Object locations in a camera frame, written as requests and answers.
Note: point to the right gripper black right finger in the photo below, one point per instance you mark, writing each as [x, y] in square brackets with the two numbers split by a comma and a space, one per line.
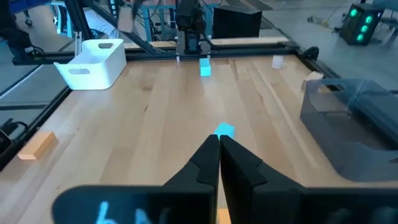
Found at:
[242, 174]

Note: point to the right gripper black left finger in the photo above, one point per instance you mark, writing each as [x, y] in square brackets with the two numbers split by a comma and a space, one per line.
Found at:
[199, 174]

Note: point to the short teal block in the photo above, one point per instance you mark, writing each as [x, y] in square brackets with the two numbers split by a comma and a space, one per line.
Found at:
[224, 129]

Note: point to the long teal block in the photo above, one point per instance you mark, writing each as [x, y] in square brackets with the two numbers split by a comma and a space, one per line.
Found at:
[205, 67]

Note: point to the small square wooden block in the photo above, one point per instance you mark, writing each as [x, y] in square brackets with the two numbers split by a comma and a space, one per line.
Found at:
[277, 62]

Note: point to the rectangular orange block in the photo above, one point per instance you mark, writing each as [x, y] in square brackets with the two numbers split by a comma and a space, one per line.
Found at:
[37, 145]

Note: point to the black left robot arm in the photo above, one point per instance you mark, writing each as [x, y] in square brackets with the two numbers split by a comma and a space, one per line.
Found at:
[192, 42]

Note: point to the black box cabinet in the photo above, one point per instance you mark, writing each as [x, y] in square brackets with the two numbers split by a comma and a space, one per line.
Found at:
[236, 23]

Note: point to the person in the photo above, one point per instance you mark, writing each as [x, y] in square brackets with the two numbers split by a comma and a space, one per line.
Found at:
[99, 25]

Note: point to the smoky grey transparent bin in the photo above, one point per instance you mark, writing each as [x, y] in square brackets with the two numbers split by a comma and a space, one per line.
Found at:
[342, 140]

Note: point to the white plastic bin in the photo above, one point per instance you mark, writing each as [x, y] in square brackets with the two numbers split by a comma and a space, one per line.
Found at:
[93, 71]

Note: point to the computer tower green lights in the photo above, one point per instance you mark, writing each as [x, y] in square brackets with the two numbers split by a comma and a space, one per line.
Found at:
[362, 25]

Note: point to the black office chair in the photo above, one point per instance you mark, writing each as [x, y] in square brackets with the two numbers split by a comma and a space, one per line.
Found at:
[15, 37]

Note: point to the blue metal table frame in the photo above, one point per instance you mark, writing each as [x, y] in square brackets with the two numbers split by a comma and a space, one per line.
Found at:
[161, 21]

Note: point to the black aluminium table frame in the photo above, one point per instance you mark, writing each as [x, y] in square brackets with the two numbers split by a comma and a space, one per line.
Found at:
[149, 56]

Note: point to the black camera gantry frame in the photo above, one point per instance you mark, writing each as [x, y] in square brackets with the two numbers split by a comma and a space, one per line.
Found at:
[77, 18]

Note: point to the black table-level camera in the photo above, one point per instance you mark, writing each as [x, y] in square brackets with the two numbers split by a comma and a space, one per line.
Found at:
[4, 143]

